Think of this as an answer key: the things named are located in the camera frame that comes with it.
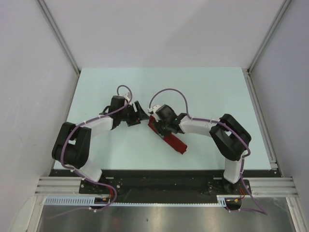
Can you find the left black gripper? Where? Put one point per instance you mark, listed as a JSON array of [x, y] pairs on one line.
[[136, 117]]

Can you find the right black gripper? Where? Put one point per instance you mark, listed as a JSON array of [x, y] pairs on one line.
[[160, 128]]

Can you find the red cloth napkin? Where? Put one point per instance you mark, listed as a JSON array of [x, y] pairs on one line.
[[168, 137]]

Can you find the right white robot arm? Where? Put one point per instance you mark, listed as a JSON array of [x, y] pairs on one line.
[[231, 139]]

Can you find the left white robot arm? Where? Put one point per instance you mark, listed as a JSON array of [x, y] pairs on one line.
[[72, 146]]

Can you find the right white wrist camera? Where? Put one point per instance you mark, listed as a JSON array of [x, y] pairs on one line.
[[153, 112]]

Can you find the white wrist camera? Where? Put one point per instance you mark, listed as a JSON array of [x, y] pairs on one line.
[[128, 97], [153, 112]]

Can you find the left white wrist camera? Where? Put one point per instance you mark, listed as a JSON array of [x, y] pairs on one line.
[[128, 97]]

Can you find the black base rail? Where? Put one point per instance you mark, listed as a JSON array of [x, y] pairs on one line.
[[171, 185]]

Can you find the right aluminium frame post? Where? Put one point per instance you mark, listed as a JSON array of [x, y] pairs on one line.
[[269, 34]]

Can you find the aluminium frame post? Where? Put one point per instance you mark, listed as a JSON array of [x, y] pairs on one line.
[[47, 14], [269, 34]]

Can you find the aluminium front frame rail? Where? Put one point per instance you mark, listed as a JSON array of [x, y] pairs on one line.
[[261, 187]]

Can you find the white cable duct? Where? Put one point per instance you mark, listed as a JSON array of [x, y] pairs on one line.
[[211, 201]]

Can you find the left aluminium frame post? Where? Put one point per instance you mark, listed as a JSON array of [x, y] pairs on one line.
[[47, 14]]

